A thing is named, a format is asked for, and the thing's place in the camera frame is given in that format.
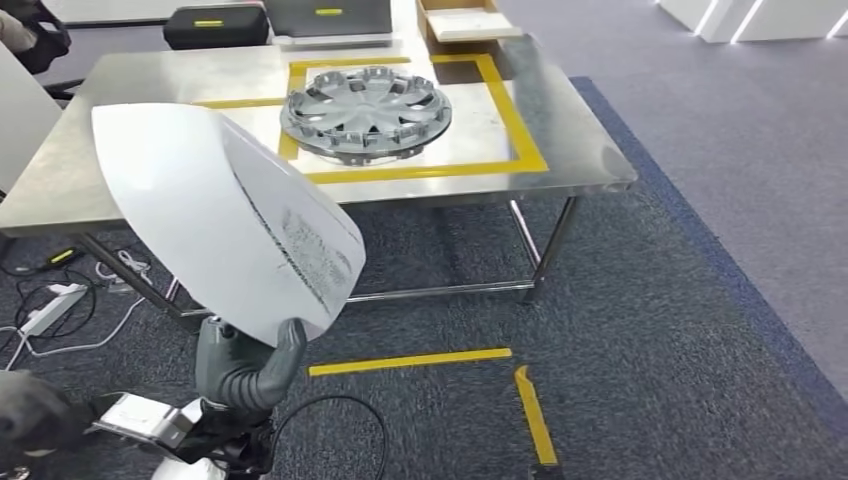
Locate flat white box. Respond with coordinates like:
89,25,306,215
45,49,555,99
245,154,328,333
427,9,525,43

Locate white curved plastic part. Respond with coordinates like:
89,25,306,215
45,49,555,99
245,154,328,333
91,102,368,348

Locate straight yellow floor tape strip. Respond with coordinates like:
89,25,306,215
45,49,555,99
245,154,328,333
307,347,514,378

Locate grey laptop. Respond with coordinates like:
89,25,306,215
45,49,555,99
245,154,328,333
263,0,395,49

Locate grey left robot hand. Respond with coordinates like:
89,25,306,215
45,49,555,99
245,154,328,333
195,316,310,412

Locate open cardboard box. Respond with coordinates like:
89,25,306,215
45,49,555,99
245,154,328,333
415,0,525,45

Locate stainless steel workbench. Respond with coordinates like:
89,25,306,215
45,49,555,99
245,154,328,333
0,33,639,321

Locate white lit plinth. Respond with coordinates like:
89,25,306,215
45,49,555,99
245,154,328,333
657,0,848,45

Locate white power cables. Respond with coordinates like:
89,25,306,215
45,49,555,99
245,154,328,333
0,250,148,372

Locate white cabinet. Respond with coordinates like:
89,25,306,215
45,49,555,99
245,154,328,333
0,42,65,195

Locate white power strip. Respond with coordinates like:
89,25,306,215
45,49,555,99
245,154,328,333
18,283,91,338

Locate grey plastic wheel hubcap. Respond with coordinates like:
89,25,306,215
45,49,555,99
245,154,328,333
279,64,454,168

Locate black adapter with yellow label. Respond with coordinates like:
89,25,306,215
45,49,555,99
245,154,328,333
40,246,84,268

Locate black floor cables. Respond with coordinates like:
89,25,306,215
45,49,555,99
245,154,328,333
0,261,101,356

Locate yellow tape on workbench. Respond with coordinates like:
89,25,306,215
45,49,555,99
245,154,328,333
192,52,550,186

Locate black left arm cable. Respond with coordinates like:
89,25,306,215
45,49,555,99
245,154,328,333
264,396,389,480

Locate black case with yellow label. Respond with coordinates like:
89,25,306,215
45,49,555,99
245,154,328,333
163,5,270,52

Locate black office chair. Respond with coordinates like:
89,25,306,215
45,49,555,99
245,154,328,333
0,0,73,101

